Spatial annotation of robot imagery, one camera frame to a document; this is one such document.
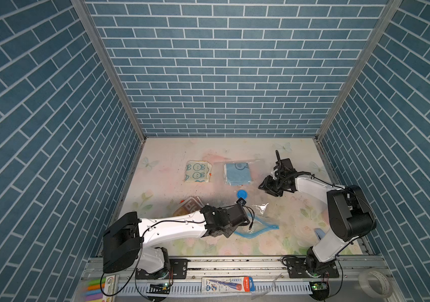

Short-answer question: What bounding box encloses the light blue towel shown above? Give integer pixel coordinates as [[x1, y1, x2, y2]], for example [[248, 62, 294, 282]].
[[224, 162, 252, 186]]

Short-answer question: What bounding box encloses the clear vacuum bag blue zip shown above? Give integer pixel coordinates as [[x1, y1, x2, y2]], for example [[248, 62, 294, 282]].
[[211, 159, 279, 239]]

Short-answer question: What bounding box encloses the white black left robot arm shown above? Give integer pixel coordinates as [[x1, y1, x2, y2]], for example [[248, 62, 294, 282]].
[[103, 199, 255, 279]]

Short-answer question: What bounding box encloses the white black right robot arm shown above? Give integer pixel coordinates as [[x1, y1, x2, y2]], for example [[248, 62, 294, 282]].
[[259, 151, 377, 277]]

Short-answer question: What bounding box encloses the blue vacuum bag valve cap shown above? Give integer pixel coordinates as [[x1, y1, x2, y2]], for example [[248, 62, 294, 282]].
[[236, 190, 248, 200]]

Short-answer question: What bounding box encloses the orange white patterned towel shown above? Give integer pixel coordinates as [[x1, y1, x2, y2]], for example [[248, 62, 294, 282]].
[[173, 196, 205, 216]]

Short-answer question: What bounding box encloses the beige towel blue bunny print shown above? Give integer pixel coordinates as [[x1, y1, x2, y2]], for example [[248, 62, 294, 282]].
[[184, 161, 212, 183]]

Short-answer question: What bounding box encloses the red blue toothpaste box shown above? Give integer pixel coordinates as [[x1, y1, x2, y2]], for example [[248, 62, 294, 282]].
[[201, 276, 255, 293]]

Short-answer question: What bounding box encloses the clear plastic wrapper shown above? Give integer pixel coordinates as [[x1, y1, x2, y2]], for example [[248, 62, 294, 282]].
[[251, 274, 285, 299]]

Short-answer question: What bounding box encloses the clear tape roll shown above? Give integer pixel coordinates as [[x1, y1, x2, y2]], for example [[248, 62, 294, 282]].
[[358, 269, 393, 299]]

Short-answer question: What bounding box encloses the coloured marker pack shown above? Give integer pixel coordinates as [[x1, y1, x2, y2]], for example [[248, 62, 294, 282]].
[[81, 274, 119, 302]]

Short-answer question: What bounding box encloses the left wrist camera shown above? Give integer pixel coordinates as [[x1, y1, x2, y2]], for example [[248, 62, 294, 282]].
[[236, 198, 246, 206]]

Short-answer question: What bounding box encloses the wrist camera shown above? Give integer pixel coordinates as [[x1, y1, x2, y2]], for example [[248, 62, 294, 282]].
[[236, 198, 246, 206], [278, 158, 296, 173]]

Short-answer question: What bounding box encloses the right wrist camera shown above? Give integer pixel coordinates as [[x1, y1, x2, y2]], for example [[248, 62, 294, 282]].
[[278, 158, 296, 173]]

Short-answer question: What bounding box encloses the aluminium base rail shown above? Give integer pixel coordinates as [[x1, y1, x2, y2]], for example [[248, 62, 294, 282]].
[[71, 255, 405, 302]]

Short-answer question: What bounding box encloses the aluminium corner post right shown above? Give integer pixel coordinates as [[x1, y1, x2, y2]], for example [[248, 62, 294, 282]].
[[314, 0, 402, 144]]

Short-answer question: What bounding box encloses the aluminium corner post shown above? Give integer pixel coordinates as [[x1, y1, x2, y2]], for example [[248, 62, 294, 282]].
[[314, 0, 402, 144], [71, 0, 146, 143]]

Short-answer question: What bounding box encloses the aluminium corner post left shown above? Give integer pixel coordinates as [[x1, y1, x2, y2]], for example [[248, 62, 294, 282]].
[[71, 0, 146, 143]]

